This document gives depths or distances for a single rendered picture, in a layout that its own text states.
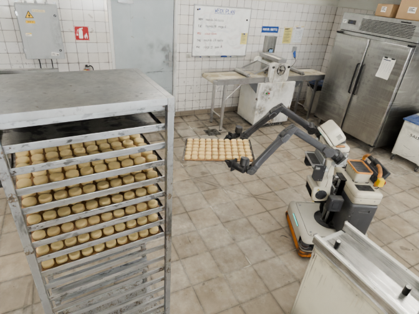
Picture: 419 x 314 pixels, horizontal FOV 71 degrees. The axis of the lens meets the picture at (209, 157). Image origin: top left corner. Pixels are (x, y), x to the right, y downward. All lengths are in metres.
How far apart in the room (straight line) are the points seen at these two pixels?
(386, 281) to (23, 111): 1.97
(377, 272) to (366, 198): 0.91
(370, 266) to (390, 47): 3.84
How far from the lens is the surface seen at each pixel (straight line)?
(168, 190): 1.42
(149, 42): 5.33
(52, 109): 1.12
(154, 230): 1.65
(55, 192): 1.39
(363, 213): 2.96
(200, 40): 5.58
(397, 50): 5.27
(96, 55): 5.19
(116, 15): 5.18
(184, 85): 5.66
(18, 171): 1.25
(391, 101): 5.31
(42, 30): 4.91
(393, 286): 2.08
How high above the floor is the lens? 2.21
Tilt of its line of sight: 30 degrees down
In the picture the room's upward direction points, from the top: 5 degrees clockwise
